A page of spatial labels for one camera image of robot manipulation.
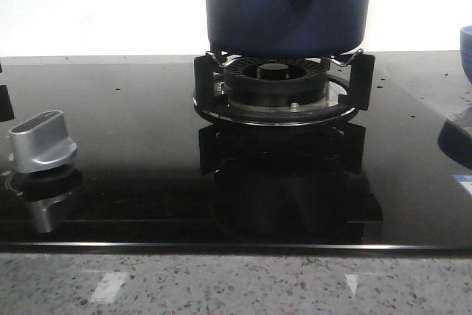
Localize blue white hob sticker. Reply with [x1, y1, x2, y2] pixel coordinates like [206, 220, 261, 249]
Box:
[452, 174, 472, 195]

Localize dark blue saucepan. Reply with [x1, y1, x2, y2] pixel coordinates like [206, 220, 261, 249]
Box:
[206, 0, 369, 58]

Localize black gas burner head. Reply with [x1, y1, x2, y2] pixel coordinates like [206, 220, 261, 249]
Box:
[223, 58, 327, 107]

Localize black left pan support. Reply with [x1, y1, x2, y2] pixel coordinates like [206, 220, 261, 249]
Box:
[0, 84, 15, 122]

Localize black glass gas hob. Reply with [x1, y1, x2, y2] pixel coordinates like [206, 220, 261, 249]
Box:
[1, 51, 471, 255]

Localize light blue bowl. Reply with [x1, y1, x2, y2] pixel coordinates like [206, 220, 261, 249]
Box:
[459, 25, 472, 82]

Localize silver stove control knob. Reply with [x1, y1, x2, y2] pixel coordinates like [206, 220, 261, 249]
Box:
[8, 110, 77, 173]

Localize black pan support ring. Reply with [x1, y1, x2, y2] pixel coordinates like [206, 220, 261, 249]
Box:
[192, 47, 377, 128]

